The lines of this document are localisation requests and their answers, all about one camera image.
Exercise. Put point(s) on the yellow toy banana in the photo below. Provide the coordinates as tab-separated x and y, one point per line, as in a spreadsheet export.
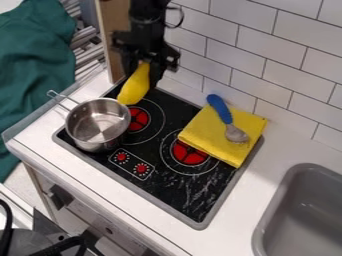
133	86

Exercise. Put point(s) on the wooden board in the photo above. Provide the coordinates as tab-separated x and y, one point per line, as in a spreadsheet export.
115	30

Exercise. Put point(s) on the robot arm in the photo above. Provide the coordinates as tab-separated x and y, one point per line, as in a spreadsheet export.
146	13

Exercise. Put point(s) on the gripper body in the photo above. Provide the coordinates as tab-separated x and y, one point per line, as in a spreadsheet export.
142	46

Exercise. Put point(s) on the toy sink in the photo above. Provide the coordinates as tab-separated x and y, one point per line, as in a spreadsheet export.
300	213

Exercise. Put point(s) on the silver pot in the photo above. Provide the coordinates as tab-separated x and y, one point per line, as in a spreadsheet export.
99	124

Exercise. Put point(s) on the green cloth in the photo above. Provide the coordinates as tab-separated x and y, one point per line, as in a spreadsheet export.
31	66

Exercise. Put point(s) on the toy stove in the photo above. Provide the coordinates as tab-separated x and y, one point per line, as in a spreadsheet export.
156	156

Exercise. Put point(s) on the yellow cloth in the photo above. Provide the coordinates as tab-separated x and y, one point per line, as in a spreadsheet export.
222	134

